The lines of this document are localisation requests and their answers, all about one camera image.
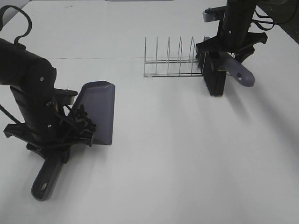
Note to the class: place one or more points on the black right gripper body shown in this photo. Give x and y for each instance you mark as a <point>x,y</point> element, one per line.
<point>225,43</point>

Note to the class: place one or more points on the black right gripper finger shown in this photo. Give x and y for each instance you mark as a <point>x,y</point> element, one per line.
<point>214,58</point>
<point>244,54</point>

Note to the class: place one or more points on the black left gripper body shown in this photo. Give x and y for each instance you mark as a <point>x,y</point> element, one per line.
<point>67,133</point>

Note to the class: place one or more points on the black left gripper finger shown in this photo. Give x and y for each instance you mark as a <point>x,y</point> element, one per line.
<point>65,154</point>

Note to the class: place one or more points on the purple brush black bristles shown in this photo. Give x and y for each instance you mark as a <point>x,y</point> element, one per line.
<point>215,78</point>

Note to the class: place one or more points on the pile of coffee beans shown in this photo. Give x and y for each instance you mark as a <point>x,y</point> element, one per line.
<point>81,116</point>

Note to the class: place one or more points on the purple plastic dustpan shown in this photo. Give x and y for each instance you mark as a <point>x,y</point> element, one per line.
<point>98,100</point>

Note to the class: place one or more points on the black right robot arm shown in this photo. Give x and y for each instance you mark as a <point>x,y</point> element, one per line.
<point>233,34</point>

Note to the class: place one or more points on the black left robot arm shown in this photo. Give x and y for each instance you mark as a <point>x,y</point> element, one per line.
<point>46,128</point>

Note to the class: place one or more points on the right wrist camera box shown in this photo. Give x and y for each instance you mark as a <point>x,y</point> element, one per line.
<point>213,14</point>

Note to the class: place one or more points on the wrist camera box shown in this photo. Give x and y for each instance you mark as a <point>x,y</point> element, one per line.
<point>213,14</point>
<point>65,96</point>

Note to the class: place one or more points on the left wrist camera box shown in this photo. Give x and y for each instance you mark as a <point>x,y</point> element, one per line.
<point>65,96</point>

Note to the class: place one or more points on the metal wire rack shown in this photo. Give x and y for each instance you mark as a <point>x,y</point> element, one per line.
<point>169,61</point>

